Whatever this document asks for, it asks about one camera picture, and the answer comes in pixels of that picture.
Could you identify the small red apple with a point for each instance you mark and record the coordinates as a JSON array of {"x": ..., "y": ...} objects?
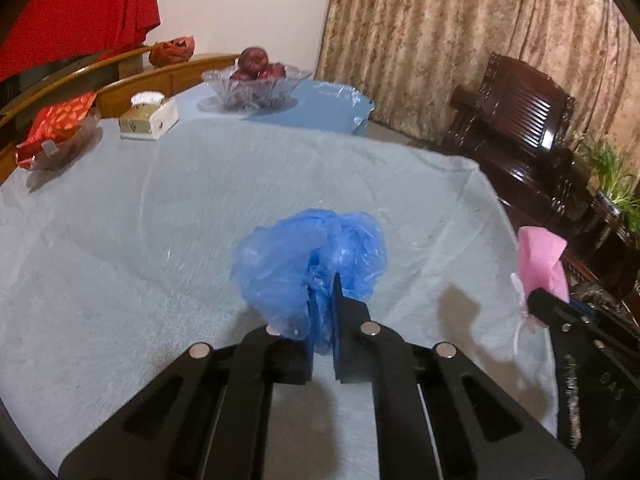
[
  {"x": 274, "y": 71},
  {"x": 241, "y": 74}
]

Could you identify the red snack packet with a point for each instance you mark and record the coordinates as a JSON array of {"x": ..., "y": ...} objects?
[{"x": 55, "y": 120}]

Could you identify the red cloth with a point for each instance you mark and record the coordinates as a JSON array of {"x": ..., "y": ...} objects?
[{"x": 75, "y": 5}]

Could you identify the red bag on bench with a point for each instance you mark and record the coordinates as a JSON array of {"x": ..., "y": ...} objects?
[{"x": 172, "y": 51}]

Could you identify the green potted plant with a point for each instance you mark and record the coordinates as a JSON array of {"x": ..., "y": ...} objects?
[{"x": 612, "y": 175}]

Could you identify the blue plastic bag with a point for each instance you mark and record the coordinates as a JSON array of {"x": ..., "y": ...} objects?
[{"x": 280, "y": 265}]

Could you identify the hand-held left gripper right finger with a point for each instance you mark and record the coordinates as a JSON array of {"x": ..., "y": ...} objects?
[{"x": 346, "y": 340}]

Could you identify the glass fruit bowl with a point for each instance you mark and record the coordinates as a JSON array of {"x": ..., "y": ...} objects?
[{"x": 255, "y": 91}]

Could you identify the dark wooden chair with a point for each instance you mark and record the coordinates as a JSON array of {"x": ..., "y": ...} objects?
[{"x": 520, "y": 135}]

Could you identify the dark wooden side table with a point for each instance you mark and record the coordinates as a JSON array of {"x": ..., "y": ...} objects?
[{"x": 607, "y": 260}]

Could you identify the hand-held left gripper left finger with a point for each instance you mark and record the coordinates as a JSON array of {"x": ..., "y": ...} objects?
[{"x": 290, "y": 362}]

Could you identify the curved wooden bench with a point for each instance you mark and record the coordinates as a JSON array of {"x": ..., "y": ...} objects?
[{"x": 135, "y": 80}]

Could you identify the flat blue plastic sheet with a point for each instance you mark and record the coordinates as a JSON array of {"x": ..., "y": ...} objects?
[{"x": 325, "y": 107}]

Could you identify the large red apple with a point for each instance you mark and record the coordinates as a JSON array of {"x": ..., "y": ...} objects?
[{"x": 251, "y": 57}]

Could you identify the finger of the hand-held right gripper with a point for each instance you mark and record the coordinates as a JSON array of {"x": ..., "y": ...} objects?
[{"x": 555, "y": 307}]

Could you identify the white tissue box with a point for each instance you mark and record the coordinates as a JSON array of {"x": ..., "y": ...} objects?
[{"x": 147, "y": 117}]

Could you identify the grey tablecloth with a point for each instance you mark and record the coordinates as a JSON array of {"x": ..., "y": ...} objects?
[{"x": 150, "y": 240}]

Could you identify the beige patterned curtain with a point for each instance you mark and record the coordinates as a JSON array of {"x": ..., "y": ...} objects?
[{"x": 450, "y": 20}]

